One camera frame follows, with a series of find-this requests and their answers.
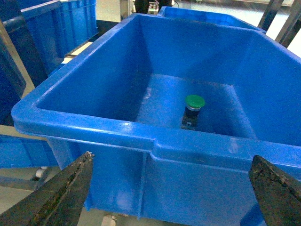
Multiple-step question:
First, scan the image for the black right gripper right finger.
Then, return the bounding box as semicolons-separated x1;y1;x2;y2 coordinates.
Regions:
248;155;301;226

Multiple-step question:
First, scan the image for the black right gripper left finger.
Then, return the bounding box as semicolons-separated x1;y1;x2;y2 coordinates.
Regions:
0;152;94;226

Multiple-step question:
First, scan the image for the green mushroom push button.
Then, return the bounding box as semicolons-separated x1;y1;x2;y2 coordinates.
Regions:
181;95;206;130

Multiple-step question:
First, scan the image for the blue upper right shelf bin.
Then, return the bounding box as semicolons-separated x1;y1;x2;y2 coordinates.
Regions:
12;14;301;226

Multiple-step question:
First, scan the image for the blue shelf bin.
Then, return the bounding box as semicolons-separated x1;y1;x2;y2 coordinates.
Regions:
12;14;301;226
0;0;97;85

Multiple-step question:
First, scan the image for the blue upper left shelf bin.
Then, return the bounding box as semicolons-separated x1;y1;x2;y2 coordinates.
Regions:
0;0;97;85

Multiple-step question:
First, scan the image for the blue bin behind right bin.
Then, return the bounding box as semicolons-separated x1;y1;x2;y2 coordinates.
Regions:
158;7;266;34

